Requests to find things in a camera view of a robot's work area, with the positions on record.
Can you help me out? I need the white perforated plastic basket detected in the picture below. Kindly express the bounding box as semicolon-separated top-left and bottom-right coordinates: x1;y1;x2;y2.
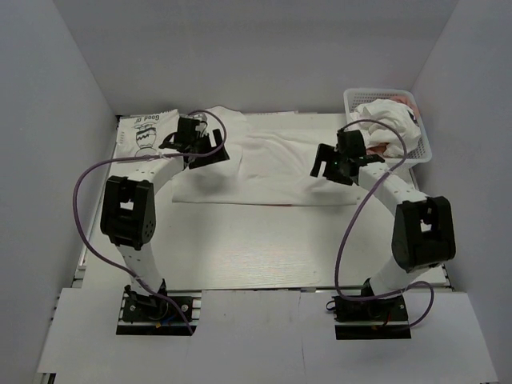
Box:
343;88;432;168

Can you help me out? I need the white t-shirt with red-black print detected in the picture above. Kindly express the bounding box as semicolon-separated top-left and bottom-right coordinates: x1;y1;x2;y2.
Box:
170;106;364;206

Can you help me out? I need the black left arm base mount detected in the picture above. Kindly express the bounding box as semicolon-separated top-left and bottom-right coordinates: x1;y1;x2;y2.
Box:
116;285;202;337

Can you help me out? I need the crumpled white t-shirt in basket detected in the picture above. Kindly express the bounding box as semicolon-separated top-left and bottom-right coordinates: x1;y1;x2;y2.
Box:
348;98;423;158

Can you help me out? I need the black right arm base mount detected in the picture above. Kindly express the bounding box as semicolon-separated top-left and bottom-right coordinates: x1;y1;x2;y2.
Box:
326;295;411;341

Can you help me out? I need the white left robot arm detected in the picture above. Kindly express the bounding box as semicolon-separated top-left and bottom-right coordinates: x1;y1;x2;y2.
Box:
100;127;230;319

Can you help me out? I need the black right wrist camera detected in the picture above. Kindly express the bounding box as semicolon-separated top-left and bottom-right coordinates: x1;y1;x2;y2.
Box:
337;130;385;166

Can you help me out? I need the folded white cartoon t-shirt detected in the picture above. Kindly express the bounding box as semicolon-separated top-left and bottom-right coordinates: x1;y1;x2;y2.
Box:
116;110;180;158

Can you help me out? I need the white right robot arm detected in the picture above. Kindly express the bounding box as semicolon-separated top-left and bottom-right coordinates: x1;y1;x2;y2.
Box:
310;144;456;319

